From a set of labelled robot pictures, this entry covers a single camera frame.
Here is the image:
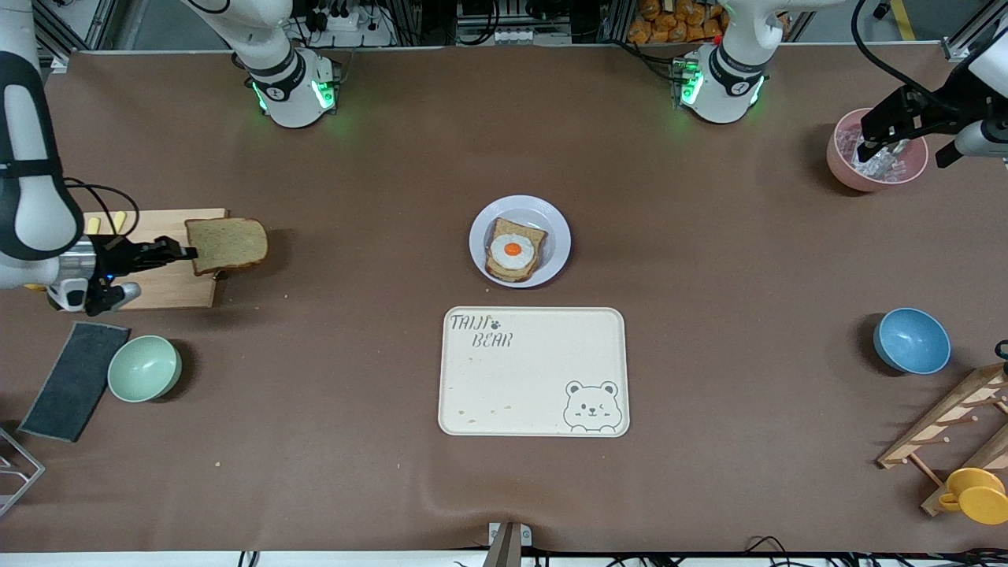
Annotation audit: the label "brown bread slice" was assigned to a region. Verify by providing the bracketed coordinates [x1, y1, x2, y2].
[185, 218, 269, 276]

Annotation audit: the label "pale blue round plate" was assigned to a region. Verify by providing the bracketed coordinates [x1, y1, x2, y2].
[469, 195, 572, 289]

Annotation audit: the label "toast with fried egg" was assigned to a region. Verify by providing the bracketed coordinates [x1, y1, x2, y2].
[484, 218, 548, 283]

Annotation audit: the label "fried egg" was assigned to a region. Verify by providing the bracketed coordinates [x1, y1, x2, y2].
[490, 233, 536, 272]

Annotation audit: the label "clear ice cubes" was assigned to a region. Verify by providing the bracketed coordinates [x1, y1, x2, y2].
[836, 126, 908, 183]

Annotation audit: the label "wooden cutting board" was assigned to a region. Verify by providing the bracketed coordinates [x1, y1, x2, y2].
[79, 208, 230, 311]

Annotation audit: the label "pink bowl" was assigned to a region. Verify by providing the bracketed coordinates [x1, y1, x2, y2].
[825, 108, 930, 193]

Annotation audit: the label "mint green bowl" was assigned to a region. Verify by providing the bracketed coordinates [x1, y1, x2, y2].
[107, 335, 183, 404]

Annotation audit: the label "dark grey cloth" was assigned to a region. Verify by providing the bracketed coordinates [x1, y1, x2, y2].
[17, 321, 132, 443]

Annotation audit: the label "blue bowl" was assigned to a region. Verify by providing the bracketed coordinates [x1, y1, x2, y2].
[873, 307, 952, 376]

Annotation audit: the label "orange snack packs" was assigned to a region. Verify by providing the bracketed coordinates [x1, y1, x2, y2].
[628, 0, 729, 45]

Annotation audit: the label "wooden dish rack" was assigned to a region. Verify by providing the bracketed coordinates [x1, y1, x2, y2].
[876, 362, 1008, 518]

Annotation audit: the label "yellow cup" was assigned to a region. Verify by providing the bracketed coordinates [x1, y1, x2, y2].
[939, 467, 1008, 526]

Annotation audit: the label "long white power strip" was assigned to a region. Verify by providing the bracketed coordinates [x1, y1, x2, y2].
[458, 28, 573, 46]

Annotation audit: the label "cream bear print tray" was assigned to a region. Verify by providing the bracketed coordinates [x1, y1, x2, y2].
[438, 306, 631, 438]

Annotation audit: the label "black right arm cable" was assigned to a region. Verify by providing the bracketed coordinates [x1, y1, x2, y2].
[63, 180, 141, 237]

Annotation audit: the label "aluminium frame post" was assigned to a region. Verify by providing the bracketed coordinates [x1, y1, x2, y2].
[31, 0, 119, 73]
[941, 0, 1008, 62]

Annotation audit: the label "metal wire rack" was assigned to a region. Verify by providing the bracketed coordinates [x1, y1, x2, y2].
[0, 425, 46, 518]

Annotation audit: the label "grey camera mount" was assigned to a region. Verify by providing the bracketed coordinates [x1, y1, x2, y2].
[482, 521, 533, 567]

